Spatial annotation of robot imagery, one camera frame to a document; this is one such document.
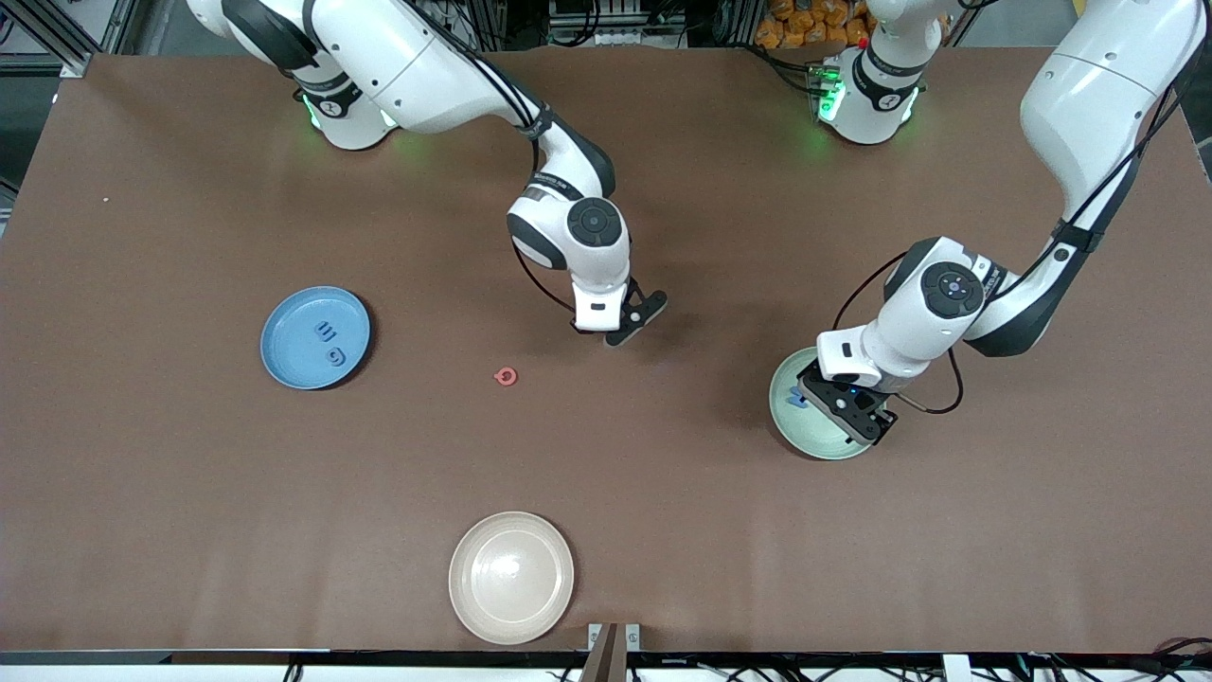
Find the pale green round plate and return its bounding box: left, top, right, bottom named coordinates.
left=768, top=346, right=877, bottom=461

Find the pile of orange objects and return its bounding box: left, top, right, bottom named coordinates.
left=755, top=0, right=877, bottom=50

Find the cream white round plate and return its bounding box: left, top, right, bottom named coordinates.
left=448, top=511, right=576, bottom=646

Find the blue round plate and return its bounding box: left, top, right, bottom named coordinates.
left=260, top=286, right=372, bottom=391

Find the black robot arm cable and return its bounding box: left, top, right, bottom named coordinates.
left=417, top=0, right=580, bottom=314
left=831, top=0, right=1212, bottom=418

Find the small metal bracket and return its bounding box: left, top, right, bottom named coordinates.
left=587, top=622, right=641, bottom=682

